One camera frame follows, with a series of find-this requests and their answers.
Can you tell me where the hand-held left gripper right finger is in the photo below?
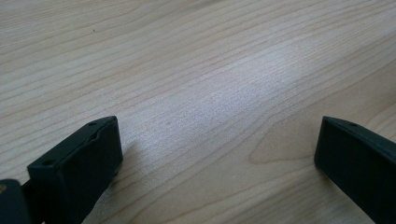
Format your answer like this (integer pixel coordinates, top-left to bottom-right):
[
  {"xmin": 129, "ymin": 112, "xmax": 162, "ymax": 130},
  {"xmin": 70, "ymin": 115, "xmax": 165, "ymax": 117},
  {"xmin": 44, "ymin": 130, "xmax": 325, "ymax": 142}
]
[{"xmin": 313, "ymin": 116, "xmax": 396, "ymax": 224}]

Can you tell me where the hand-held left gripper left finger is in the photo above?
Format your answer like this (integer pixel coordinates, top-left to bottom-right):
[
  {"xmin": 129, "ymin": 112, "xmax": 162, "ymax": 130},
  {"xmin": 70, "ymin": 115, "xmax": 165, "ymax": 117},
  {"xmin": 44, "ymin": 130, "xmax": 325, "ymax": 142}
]
[{"xmin": 27, "ymin": 116, "xmax": 123, "ymax": 224}]

